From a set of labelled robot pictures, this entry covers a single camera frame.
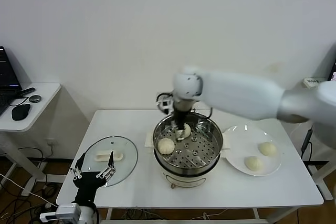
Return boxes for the white round plate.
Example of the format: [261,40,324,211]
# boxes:
[222,125,282,177]

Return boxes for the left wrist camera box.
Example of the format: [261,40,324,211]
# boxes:
[39,202,82,222]

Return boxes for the black cable with adapter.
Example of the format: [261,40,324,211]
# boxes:
[300,126,313,162]

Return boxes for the cables under work table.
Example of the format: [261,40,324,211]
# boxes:
[123,208,229,221]

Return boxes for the black computer mouse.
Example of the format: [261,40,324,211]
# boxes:
[10,104,32,122]

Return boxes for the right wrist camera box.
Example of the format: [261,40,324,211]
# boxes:
[156,94,174,114]

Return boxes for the perforated steel steamer basket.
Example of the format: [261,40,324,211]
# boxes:
[143,112,232,172]

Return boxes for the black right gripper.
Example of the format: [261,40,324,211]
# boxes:
[172,107,189,142]

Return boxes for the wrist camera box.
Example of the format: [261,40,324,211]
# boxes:
[156,94,174,114]
[39,202,82,222]

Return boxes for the white steamed baozi bun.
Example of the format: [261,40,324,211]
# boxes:
[258,142,277,156]
[157,137,175,155]
[175,123,192,140]
[244,155,264,172]

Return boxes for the white work table frame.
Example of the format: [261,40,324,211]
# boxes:
[101,207,300,224]

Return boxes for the white floor cable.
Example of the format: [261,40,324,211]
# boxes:
[0,173,60,209]

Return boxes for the open black laptop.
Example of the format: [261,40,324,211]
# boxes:
[0,46,22,116]
[328,61,336,82]

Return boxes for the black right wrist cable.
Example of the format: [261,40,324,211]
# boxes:
[193,105,214,120]

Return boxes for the black stick device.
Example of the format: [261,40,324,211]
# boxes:
[19,87,36,97]

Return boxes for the thin black desk cable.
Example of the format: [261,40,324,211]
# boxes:
[9,95,29,108]

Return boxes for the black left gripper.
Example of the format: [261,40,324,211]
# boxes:
[70,151,117,204]

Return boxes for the glass pot lid cream handle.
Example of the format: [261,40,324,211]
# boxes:
[79,136,139,188]

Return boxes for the cream electric cooker base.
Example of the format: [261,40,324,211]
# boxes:
[146,145,229,190]

